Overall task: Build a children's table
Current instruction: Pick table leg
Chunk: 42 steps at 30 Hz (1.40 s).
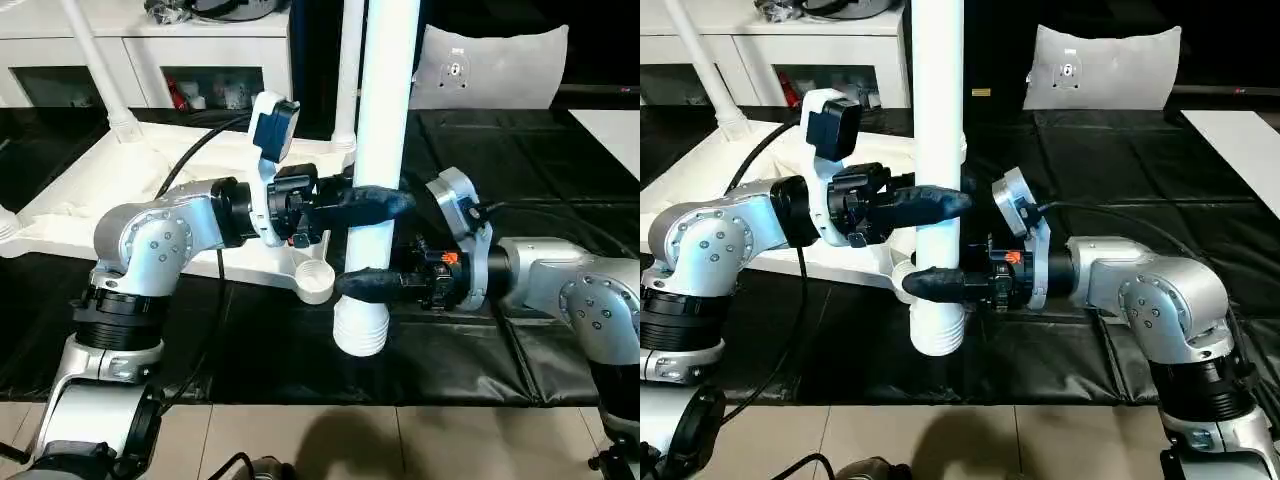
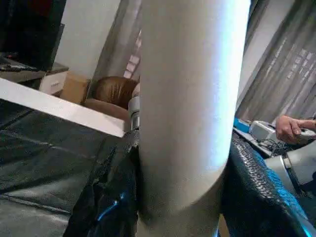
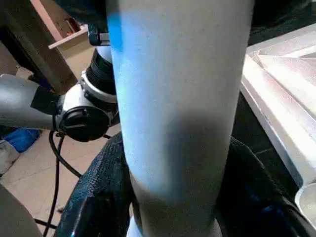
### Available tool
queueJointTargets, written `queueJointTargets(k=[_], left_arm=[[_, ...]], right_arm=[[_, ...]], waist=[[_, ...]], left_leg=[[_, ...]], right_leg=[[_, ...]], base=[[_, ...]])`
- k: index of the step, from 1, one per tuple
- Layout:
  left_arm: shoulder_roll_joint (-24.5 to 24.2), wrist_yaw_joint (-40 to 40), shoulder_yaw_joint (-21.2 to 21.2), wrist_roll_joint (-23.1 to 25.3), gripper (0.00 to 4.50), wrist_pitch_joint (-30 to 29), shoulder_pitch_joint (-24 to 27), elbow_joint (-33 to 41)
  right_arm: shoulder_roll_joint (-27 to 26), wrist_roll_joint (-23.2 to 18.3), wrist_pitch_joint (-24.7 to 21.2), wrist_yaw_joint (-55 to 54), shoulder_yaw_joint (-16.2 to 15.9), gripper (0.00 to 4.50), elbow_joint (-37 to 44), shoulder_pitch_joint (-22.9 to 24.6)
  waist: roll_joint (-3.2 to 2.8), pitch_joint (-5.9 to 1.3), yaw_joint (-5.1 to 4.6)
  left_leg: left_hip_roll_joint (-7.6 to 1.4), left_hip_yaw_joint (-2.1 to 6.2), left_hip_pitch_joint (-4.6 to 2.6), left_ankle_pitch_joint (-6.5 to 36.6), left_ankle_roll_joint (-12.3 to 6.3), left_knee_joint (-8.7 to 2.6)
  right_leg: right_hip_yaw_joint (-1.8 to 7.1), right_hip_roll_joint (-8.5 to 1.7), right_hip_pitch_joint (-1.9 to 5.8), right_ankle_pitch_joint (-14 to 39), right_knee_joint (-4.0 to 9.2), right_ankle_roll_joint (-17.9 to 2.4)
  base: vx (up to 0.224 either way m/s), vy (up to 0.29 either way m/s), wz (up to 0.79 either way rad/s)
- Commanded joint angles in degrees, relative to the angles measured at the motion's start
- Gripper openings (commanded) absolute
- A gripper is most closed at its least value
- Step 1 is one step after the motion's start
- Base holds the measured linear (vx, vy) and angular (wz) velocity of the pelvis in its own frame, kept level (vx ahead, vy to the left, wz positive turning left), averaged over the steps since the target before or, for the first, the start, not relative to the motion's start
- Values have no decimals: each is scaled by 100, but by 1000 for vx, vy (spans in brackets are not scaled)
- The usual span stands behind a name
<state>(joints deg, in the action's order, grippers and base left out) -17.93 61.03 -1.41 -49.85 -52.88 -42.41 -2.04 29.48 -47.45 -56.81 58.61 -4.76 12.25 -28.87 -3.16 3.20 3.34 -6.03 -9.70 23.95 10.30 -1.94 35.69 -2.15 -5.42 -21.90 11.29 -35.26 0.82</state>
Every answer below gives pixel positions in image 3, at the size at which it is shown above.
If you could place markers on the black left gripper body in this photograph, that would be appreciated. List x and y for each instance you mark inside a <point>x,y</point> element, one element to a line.
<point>84,15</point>

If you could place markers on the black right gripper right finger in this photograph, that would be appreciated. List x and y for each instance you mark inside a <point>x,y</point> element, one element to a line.
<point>261,207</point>

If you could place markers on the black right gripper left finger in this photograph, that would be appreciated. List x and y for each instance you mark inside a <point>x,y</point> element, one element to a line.
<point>98,197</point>

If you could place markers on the white plastic table top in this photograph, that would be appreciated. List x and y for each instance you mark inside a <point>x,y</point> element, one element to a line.
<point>291,89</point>

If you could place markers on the white plastic table leg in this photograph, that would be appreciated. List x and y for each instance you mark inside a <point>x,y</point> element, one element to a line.
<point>177,98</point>

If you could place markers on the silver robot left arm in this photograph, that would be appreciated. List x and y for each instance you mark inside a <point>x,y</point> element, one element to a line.
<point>19,98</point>

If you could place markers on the brown wooden shelf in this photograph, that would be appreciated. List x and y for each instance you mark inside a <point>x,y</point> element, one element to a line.
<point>29,39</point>

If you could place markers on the blue bag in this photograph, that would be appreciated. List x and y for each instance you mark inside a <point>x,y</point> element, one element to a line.
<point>22,139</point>

